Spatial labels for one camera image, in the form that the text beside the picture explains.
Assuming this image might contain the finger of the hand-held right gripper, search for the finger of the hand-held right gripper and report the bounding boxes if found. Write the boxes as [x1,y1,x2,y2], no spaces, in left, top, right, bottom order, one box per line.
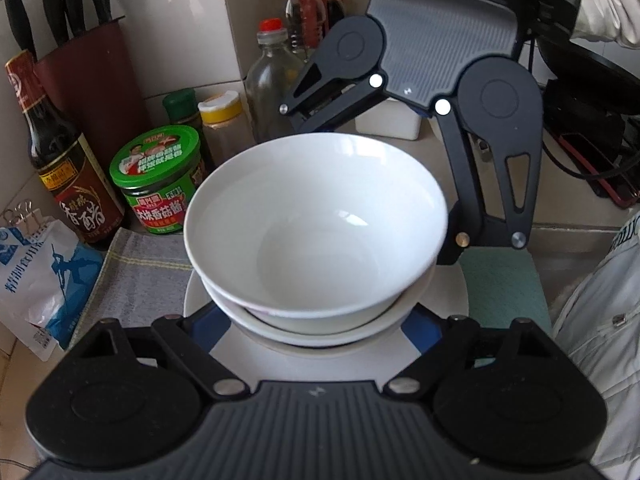
[278,54,387,134]
[433,100,543,267]

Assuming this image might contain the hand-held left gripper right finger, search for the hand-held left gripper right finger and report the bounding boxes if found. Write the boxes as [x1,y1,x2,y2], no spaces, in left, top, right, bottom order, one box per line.
[387,307,562,397]

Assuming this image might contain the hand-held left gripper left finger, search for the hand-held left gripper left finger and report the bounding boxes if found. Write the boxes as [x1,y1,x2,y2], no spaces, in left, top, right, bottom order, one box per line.
[82,302,251,403]

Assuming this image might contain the white bowl pink flowers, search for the white bowl pink flowers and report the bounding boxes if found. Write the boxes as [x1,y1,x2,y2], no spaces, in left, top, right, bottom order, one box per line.
[200,260,437,347]
[183,132,449,322]

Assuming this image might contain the white plate fruit print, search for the white plate fruit print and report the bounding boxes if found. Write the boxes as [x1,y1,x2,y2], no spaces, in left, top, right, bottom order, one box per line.
[183,255,471,378]

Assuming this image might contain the person's right forearm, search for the person's right forearm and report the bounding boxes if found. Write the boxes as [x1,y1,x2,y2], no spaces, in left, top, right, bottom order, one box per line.
[555,0,640,48]

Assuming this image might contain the white plastic box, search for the white plastic box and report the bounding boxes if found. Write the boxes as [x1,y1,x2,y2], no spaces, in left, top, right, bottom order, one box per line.
[354,100,422,142]

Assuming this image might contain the clear bottle red cap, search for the clear bottle red cap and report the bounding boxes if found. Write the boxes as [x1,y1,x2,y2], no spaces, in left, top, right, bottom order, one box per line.
[245,18,307,147]

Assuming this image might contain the grey checked cloth mat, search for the grey checked cloth mat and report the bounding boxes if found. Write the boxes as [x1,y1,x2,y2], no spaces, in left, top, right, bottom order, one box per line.
[67,227,553,356]

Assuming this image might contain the cooking oil bottle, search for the cooking oil bottle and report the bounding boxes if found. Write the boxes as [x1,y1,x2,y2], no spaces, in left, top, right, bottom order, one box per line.
[280,0,328,61]

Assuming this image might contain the yellow cap spice jar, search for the yellow cap spice jar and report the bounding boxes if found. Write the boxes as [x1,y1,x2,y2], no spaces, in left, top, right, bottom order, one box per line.
[198,91,247,171]

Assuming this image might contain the red black flat device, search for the red black flat device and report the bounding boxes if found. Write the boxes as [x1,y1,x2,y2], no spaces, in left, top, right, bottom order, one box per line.
[547,127,640,209]

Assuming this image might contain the black wok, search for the black wok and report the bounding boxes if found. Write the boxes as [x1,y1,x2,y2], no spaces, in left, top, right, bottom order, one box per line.
[537,35,640,133]

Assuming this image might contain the green cap spice jar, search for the green cap spice jar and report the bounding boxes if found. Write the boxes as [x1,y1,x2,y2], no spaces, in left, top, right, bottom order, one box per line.
[162,88,203,133]

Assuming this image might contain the white blue salt bag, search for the white blue salt bag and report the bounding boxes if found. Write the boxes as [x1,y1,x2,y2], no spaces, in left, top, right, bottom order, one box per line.
[0,215,107,363]

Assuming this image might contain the green lid sauce jar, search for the green lid sauce jar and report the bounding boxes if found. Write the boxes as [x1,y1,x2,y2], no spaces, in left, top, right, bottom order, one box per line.
[109,126,207,236]

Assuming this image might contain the dark vinegar bottle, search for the dark vinegar bottle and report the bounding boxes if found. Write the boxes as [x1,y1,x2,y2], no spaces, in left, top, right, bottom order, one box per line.
[5,50,126,251]

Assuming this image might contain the dark red knife block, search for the dark red knife block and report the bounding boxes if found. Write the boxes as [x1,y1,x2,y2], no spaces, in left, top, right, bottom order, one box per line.
[34,17,153,171]

